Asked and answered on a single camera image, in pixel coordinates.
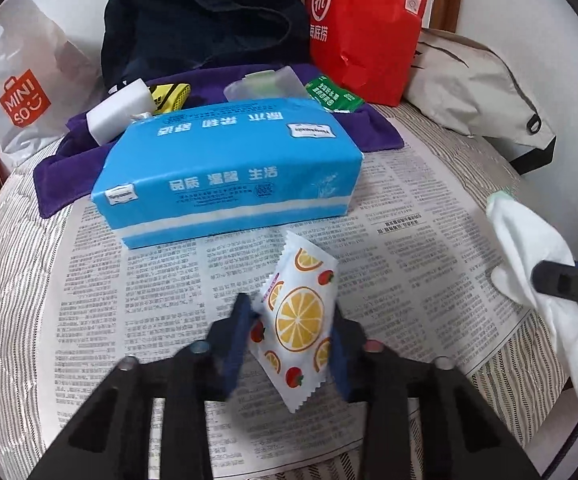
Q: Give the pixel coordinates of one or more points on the lemon print snack packet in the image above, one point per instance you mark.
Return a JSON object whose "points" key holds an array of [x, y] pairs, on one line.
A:
{"points": [[299, 320]]}

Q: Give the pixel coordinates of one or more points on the green snack packet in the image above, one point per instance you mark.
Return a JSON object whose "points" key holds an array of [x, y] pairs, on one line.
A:
{"points": [[331, 95]]}

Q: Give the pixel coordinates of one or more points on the purple towel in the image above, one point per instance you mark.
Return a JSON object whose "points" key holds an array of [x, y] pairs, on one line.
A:
{"points": [[64, 170]]}

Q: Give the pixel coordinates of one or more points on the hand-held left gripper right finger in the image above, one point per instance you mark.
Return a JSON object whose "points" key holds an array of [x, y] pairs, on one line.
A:
{"points": [[341, 362]]}

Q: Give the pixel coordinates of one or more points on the white cotton glove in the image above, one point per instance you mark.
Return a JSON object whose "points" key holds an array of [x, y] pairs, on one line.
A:
{"points": [[524, 240]]}

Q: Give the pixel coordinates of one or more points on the white plastic shopping bag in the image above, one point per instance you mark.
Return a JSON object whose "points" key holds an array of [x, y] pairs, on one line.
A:
{"points": [[44, 60]]}

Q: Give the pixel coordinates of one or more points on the newspaper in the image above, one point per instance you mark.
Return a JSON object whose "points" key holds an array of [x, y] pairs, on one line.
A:
{"points": [[409, 220]]}

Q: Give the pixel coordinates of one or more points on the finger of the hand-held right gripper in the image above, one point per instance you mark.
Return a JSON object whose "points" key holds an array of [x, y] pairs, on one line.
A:
{"points": [[559, 280]]}

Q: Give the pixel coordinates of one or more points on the beige canvas bag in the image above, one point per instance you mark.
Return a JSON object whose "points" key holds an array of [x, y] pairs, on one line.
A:
{"points": [[474, 85]]}

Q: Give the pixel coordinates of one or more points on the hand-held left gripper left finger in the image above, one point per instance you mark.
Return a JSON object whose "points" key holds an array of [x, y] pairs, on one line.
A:
{"points": [[236, 342]]}

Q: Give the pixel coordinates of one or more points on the blue tissue pack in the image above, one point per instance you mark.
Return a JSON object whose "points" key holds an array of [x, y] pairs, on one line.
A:
{"points": [[219, 180]]}

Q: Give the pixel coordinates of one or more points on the navy blue garment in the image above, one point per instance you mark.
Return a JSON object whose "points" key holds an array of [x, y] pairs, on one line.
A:
{"points": [[194, 25]]}

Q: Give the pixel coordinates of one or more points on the small green tissue pack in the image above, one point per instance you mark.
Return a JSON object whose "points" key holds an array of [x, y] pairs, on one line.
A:
{"points": [[269, 85]]}

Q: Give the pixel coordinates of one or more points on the yellow sports pouch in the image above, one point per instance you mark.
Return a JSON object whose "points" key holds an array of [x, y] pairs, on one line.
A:
{"points": [[171, 97]]}

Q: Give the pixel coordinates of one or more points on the red paper bag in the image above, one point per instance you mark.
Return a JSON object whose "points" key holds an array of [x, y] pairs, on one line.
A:
{"points": [[364, 35]]}

